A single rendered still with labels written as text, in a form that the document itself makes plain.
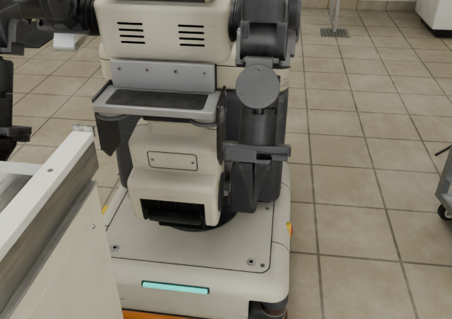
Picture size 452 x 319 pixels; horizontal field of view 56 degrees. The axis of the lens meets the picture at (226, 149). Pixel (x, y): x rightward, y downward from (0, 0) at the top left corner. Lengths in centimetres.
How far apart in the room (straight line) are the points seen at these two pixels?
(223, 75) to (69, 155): 69
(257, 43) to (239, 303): 80
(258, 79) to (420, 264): 132
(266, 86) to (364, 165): 168
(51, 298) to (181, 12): 56
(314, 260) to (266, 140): 108
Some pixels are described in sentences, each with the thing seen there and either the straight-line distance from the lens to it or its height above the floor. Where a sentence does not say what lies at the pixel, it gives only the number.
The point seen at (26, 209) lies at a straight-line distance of 51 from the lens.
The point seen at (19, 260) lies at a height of 87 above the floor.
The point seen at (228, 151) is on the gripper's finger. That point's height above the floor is 86.
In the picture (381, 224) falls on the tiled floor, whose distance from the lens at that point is 189.
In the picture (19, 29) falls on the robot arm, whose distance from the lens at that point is 77.
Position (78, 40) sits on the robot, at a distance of 99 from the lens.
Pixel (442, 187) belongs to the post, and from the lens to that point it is 187.
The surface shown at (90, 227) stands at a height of 79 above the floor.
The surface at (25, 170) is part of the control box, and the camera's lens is 69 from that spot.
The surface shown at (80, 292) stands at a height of 73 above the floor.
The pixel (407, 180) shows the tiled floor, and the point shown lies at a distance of 218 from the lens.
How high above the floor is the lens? 120
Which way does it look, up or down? 33 degrees down
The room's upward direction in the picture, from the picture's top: straight up
